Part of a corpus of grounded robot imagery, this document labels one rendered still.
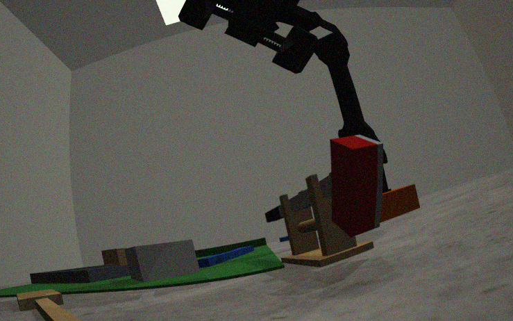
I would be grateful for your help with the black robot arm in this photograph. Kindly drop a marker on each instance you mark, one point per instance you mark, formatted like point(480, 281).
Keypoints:
point(333, 51)

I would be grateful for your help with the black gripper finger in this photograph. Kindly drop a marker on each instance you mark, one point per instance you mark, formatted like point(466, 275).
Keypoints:
point(292, 49)
point(202, 10)

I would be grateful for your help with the green flat mat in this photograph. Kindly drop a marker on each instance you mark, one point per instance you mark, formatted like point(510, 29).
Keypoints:
point(261, 260)

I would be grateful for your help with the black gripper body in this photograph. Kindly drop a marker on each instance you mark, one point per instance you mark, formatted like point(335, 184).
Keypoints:
point(250, 24)

